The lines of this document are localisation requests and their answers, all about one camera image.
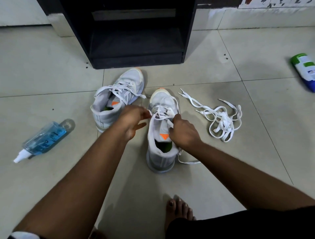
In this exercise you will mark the person's left hand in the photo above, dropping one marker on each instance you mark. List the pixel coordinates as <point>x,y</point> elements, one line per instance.
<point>133,118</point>

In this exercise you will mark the black open shelf box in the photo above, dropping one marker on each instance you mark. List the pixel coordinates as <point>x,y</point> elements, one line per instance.
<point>135,46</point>

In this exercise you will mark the person's right forearm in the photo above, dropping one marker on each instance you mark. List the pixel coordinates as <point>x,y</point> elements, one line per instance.
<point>251,179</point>

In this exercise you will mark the person's right foot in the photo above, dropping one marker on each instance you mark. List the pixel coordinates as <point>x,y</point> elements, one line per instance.
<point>178,209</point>

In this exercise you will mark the green blue white bottle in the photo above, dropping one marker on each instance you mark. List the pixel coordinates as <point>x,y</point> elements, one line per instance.
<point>305,71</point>

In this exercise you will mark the person's right hand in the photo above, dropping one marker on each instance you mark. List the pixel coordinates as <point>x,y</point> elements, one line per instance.
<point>184,134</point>

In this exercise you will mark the blue transparent bottle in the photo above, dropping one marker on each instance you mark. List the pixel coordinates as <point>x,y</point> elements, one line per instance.
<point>43,142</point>

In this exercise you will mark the white floral patterned sheet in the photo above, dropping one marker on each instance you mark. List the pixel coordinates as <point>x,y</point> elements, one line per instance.
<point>278,3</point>

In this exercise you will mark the person's left forearm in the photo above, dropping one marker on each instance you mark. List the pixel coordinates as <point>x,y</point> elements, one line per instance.
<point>71,187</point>

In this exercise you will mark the dark brown wooden cabinet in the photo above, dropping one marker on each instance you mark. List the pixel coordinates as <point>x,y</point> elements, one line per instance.
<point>219,3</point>

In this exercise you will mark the zebra striped garment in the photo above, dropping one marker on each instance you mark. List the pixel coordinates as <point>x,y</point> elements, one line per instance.
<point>233,224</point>

